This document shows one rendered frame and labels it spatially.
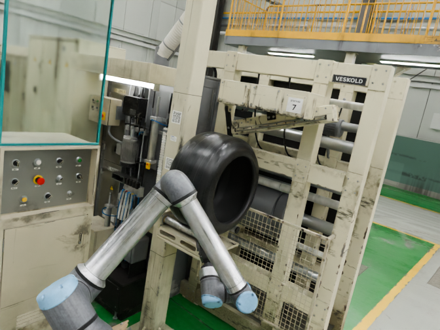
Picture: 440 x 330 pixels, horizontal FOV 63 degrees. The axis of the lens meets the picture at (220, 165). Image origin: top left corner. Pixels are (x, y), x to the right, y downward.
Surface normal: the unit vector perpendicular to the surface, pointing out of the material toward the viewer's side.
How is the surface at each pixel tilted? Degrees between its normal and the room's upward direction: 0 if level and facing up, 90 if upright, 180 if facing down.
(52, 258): 90
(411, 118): 90
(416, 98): 90
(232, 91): 90
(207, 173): 72
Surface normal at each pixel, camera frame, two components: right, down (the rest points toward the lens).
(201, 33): 0.78, 0.26
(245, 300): 0.25, -0.02
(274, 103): -0.60, 0.05
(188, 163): -0.46, -0.39
